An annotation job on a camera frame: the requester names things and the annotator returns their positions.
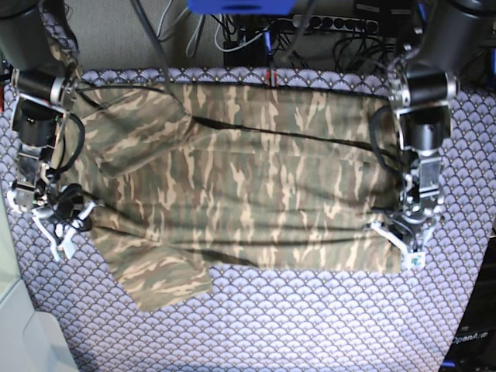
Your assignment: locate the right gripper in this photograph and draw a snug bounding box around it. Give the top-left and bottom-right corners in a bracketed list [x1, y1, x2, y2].
[7, 170, 103, 260]

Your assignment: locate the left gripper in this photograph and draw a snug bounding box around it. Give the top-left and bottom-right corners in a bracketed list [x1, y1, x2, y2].
[370, 170, 444, 270]

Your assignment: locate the camouflage T-shirt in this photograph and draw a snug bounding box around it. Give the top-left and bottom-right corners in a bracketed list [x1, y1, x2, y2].
[61, 84, 401, 312]

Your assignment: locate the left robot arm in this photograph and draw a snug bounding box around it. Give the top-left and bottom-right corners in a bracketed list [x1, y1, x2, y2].
[368, 1, 495, 270]

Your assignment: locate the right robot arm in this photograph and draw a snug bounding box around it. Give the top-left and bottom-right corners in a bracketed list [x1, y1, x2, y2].
[1, 1, 98, 260]

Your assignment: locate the purple fan-pattern table cloth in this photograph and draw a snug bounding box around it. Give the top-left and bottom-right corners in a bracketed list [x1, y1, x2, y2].
[4, 87, 495, 371]

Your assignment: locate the black OpenArm box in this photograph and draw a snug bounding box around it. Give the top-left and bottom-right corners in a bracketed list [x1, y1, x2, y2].
[439, 236, 495, 371]

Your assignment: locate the white plastic bin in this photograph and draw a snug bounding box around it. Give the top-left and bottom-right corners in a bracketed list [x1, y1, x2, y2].
[1, 202, 78, 371]

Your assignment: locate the red and black clamp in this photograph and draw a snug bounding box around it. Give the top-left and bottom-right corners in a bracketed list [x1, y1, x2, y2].
[265, 68, 278, 88]

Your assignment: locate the black power strip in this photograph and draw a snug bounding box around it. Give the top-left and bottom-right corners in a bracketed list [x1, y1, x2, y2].
[305, 15, 380, 35]

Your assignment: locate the blue plastic mount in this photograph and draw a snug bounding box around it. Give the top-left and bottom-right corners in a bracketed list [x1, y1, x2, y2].
[188, 0, 295, 15]

